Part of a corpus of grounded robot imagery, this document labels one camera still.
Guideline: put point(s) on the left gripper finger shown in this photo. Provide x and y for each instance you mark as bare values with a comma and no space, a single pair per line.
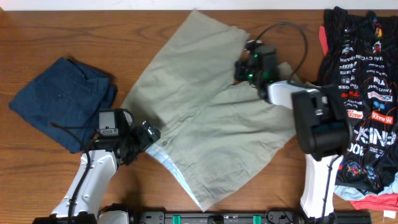
134,149
152,132

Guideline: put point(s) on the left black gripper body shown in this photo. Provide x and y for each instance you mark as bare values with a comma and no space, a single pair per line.
144,137

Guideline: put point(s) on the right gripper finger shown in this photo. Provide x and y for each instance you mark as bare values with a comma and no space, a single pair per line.
238,64
238,76

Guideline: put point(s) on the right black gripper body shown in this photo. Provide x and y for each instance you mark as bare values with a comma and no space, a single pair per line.
244,71

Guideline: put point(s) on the khaki beige shorts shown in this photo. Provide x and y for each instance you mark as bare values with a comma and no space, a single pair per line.
215,135

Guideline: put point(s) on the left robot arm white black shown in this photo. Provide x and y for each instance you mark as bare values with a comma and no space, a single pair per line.
115,145

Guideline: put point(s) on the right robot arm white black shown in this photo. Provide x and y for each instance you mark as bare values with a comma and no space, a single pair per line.
321,126

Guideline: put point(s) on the folded navy blue shorts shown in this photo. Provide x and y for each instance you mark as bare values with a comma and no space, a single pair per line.
64,101

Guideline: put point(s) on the black printed cycling jersey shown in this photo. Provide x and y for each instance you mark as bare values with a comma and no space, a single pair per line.
362,62

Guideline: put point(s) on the light blue garment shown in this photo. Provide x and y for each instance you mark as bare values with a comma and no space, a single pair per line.
352,194

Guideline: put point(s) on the red garment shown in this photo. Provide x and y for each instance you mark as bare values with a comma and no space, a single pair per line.
373,202

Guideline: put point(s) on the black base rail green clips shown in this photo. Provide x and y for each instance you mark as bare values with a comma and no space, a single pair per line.
217,218

